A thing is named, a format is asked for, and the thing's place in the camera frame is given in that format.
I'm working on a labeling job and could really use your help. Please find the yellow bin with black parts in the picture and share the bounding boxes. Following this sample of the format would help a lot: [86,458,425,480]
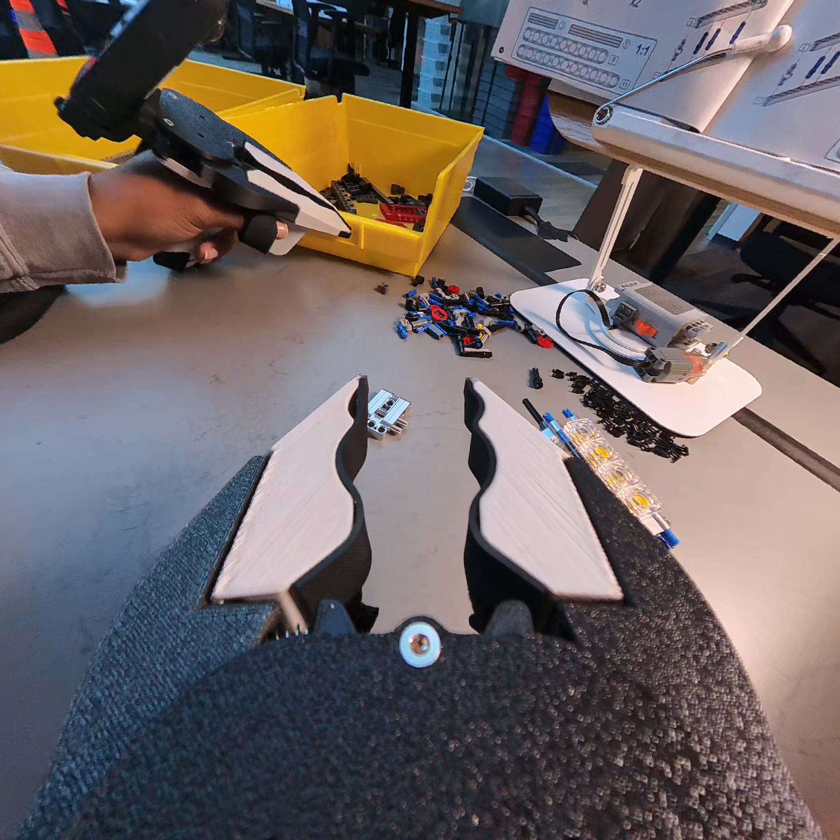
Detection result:
[217,95,484,279]

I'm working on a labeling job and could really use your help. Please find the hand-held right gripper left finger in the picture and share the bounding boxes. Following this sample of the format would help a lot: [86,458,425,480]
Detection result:
[210,377,378,634]

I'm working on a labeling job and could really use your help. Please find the clear yellow gear assembly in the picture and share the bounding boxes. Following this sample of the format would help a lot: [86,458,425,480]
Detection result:
[523,398,681,550]

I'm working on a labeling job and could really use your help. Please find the blue storage crates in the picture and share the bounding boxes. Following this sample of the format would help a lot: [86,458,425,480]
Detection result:
[525,92,559,156]

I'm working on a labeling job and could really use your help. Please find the black flat mat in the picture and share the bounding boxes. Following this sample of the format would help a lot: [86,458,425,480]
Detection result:
[453,197,592,283]

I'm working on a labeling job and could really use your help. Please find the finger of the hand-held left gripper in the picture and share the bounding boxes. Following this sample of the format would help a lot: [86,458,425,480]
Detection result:
[258,182,353,241]
[241,138,342,214]

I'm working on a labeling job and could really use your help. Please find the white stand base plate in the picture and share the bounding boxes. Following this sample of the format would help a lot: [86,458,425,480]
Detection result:
[493,0,840,438]

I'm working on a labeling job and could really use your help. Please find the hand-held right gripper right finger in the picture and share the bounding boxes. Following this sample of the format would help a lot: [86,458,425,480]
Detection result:
[462,380,626,634]

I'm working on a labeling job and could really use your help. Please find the yellow bin with grey parts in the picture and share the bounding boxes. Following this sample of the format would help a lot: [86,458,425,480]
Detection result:
[0,56,305,174]

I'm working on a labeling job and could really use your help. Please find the printed instruction sheet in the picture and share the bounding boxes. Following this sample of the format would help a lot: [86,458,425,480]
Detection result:
[709,0,840,165]
[493,0,795,99]

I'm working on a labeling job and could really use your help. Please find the black motor cable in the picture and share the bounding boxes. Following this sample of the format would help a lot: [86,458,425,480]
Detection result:
[554,287,657,368]

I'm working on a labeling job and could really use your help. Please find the orange striped object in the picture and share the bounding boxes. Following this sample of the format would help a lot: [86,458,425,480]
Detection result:
[0,0,60,56]

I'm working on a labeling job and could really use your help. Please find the grey toy motor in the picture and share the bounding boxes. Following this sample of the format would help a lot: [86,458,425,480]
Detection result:
[637,339,729,384]

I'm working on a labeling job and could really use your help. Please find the grey battery box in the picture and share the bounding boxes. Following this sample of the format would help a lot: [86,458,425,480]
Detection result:
[611,280,710,349]

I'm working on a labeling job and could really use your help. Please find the black office chair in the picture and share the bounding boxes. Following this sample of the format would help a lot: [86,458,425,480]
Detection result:
[578,158,840,382]

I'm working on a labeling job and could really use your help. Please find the pile of small coloured pieces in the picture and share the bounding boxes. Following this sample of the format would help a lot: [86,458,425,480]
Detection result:
[374,273,555,358]

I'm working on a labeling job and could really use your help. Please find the black power adapter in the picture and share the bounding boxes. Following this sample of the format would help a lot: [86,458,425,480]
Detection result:
[473,175,572,240]

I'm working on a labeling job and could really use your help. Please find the pile of black pins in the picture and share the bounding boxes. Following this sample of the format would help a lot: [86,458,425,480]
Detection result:
[528,368,690,463]

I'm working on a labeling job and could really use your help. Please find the small grey beam assembly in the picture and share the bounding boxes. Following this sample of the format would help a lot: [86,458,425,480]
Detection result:
[368,389,412,438]

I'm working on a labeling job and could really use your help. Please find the person's left hand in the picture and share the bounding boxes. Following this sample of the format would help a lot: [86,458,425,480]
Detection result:
[90,151,283,270]

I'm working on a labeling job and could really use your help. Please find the black dimpled pad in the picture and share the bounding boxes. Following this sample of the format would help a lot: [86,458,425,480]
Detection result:
[0,287,67,345]

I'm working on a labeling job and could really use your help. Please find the grey desk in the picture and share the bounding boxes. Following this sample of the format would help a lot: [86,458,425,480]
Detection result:
[0,132,840,840]

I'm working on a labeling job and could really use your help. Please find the pile of black building parts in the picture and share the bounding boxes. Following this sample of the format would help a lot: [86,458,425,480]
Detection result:
[322,164,431,227]

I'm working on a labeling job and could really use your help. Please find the red storage crates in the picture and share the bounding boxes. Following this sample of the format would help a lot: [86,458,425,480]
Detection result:
[506,66,542,139]

